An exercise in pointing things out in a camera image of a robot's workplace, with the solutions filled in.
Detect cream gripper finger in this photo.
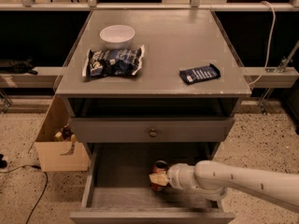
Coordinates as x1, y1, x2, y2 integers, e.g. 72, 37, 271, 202
149, 172, 169, 187

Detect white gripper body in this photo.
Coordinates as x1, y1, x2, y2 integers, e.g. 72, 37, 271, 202
167, 163, 197, 189

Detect red coke can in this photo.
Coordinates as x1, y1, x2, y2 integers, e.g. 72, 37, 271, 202
150, 161, 168, 191

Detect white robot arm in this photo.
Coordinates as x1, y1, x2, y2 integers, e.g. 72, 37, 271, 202
149, 161, 299, 213

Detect round drawer knob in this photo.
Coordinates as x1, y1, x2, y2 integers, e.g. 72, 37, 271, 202
149, 129, 157, 137

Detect open grey lower drawer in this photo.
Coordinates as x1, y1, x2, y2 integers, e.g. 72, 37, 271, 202
70, 143, 234, 224

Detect grey drawer cabinet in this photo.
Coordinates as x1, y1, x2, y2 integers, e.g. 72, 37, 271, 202
56, 9, 251, 159

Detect grey upper drawer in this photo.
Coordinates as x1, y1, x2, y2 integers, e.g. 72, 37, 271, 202
69, 118, 235, 143

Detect items inside cardboard box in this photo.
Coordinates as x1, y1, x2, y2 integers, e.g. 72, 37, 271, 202
53, 124, 77, 156

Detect dark blue snack bar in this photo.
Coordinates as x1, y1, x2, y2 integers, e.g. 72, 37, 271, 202
179, 63, 221, 85

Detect cardboard box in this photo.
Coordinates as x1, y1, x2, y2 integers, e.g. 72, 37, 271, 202
34, 96, 90, 172

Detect blue chip bag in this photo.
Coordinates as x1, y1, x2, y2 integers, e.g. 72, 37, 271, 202
82, 46, 145, 78

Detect white bowl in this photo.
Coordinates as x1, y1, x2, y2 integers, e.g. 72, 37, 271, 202
100, 25, 135, 49

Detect white hanging cable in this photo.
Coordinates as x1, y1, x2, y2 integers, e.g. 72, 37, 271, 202
248, 0, 278, 87

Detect black floor cable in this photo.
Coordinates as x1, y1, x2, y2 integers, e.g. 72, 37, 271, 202
0, 163, 49, 224

